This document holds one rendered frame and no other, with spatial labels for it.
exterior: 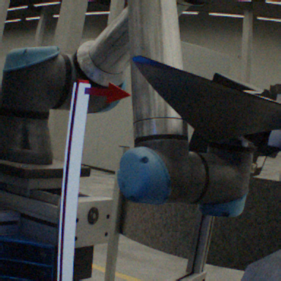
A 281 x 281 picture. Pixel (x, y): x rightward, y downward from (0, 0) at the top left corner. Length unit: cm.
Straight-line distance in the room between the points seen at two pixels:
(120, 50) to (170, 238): 172
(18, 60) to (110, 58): 18
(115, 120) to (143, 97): 1022
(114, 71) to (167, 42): 36
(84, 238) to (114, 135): 997
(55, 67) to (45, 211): 28
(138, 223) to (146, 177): 218
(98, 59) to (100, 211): 29
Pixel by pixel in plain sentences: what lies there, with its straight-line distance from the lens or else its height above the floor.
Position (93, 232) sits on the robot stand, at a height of 93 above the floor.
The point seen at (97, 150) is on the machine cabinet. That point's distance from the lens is 1142.
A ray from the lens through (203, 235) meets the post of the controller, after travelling 126.
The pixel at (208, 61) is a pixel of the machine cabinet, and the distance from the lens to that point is 1109.
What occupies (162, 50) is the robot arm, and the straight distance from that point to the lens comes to 94.
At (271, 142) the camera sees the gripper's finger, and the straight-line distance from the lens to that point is 80.
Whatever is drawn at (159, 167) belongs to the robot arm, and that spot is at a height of 109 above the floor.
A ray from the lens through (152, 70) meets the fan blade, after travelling 66.
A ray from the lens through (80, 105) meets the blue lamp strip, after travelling 76.
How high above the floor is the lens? 117
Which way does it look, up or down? 3 degrees down
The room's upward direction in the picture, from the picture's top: 7 degrees clockwise
